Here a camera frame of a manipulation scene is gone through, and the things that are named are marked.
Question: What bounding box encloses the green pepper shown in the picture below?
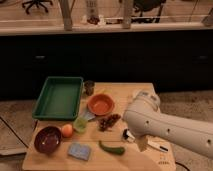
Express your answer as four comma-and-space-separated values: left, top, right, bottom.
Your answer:
98, 141, 125, 155

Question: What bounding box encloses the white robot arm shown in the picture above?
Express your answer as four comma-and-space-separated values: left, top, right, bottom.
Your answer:
123, 91, 213, 159

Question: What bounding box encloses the orange red bowl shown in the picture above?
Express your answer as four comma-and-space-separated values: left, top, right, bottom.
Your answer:
87, 94, 115, 116

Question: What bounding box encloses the dark maroon bowl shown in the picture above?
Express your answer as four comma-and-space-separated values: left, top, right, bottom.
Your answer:
34, 126, 62, 155

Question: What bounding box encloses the bunch of dark grapes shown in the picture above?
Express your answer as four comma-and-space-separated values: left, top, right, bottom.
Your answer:
99, 114, 121, 131

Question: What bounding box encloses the grey spatula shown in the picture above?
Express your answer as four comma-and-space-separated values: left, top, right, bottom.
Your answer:
81, 108, 96, 121

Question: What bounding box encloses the blue sponge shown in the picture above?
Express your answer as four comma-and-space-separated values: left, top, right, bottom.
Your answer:
68, 143, 91, 161

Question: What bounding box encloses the small green cup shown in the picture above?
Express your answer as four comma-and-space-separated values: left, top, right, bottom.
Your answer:
73, 117, 87, 133

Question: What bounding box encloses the orange fruit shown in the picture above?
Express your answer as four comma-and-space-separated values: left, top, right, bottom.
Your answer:
61, 124, 73, 138

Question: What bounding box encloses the dark metal cup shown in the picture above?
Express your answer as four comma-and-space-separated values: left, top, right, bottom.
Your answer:
84, 80, 95, 96

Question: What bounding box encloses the green plastic tray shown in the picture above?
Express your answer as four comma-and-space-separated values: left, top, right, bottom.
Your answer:
32, 76, 83, 121

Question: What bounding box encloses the black office chair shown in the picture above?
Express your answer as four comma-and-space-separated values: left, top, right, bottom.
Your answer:
22, 0, 53, 14

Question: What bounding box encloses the wooden post right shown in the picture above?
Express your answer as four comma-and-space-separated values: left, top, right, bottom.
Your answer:
122, 0, 133, 29

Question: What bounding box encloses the wooden post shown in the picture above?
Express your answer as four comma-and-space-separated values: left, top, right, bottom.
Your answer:
122, 0, 133, 29
59, 0, 72, 31

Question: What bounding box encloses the wooden post left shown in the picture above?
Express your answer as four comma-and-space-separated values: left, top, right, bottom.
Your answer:
59, 0, 72, 31

